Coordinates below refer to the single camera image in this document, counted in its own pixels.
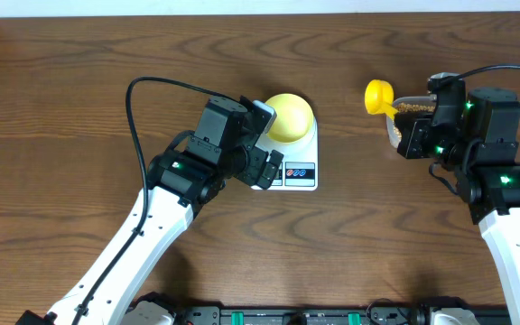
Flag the yellow plastic measuring scoop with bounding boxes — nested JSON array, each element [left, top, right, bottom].
[[364, 79, 397, 120]]

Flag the pale yellow bowl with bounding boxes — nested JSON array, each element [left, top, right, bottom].
[[265, 93, 314, 143]]

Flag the white digital kitchen scale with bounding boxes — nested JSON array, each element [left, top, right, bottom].
[[257, 118, 319, 191]]

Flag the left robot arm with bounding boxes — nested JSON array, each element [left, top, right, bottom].
[[18, 97, 283, 325]]

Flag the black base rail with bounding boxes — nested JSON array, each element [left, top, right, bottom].
[[128, 292, 509, 325]]

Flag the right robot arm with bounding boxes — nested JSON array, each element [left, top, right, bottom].
[[395, 73, 520, 324]]

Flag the clear plastic container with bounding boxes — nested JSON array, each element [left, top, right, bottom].
[[386, 95, 436, 149]]

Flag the soybeans in container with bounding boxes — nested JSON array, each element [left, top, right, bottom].
[[395, 103, 435, 113]]

